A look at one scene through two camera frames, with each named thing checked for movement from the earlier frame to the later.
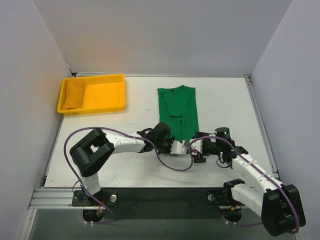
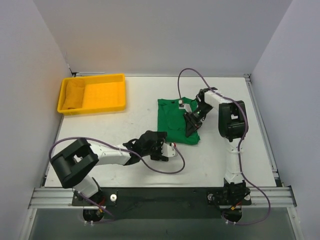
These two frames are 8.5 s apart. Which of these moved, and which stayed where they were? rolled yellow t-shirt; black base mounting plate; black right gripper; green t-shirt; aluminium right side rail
Moved: black right gripper; green t-shirt
Stayed: black base mounting plate; aluminium right side rail; rolled yellow t-shirt
